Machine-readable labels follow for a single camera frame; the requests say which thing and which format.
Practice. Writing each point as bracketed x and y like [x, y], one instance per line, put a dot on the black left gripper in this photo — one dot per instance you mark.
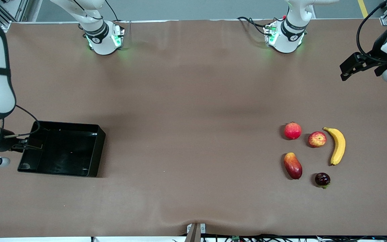
[377, 54]

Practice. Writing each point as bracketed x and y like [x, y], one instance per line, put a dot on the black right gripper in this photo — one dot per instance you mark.
[6, 144]

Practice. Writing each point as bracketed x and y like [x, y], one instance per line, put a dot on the black rectangular plastic box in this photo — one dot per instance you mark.
[66, 151]

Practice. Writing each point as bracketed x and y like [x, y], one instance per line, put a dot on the yellow banana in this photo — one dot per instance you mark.
[339, 144]

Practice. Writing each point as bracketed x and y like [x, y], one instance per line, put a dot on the red yellow apple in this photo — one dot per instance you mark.
[317, 139]

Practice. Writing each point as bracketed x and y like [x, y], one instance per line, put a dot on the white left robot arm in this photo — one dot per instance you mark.
[291, 33]

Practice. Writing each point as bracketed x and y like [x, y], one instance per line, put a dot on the red pomegranate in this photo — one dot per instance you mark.
[293, 131]

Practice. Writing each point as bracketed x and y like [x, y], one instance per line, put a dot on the dark purple mangosteen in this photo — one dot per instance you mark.
[322, 179]

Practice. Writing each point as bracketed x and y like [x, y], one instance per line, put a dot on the red yellow mango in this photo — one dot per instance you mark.
[293, 166]

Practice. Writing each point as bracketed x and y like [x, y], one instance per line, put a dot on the brown table mat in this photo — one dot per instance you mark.
[180, 185]

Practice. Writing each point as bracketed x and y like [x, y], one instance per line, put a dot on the grey metal camera bracket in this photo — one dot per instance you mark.
[193, 233]

